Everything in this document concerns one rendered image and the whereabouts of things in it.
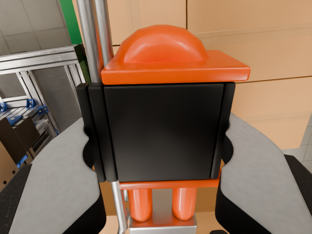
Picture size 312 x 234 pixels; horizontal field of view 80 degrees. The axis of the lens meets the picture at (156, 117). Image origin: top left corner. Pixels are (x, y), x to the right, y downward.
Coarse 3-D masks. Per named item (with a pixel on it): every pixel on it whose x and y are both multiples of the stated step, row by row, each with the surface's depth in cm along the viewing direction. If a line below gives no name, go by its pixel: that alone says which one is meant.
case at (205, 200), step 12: (108, 192) 43; (204, 192) 43; (216, 192) 43; (108, 204) 41; (204, 204) 40; (108, 216) 39; (204, 216) 39; (108, 228) 40; (204, 228) 41; (216, 228) 41
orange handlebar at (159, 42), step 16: (144, 32) 10; (160, 32) 10; (176, 32) 10; (128, 48) 10; (144, 48) 10; (160, 48) 10; (176, 48) 10; (192, 48) 10; (128, 192) 16; (144, 192) 15; (176, 192) 16; (192, 192) 15; (144, 208) 16; (176, 208) 17; (192, 208) 17
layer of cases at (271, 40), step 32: (128, 0) 65; (160, 0) 66; (192, 0) 66; (224, 0) 66; (256, 0) 67; (288, 0) 67; (128, 32) 70; (192, 32) 71; (224, 32) 71; (256, 32) 72; (288, 32) 72; (256, 64) 78; (288, 64) 78; (256, 96) 85; (288, 96) 85; (256, 128) 93; (288, 128) 94
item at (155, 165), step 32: (128, 64) 10; (160, 64) 10; (192, 64) 10; (224, 64) 10; (128, 96) 10; (160, 96) 10; (192, 96) 10; (224, 96) 10; (128, 128) 11; (160, 128) 11; (192, 128) 11; (224, 128) 11; (128, 160) 12; (160, 160) 12; (192, 160) 12
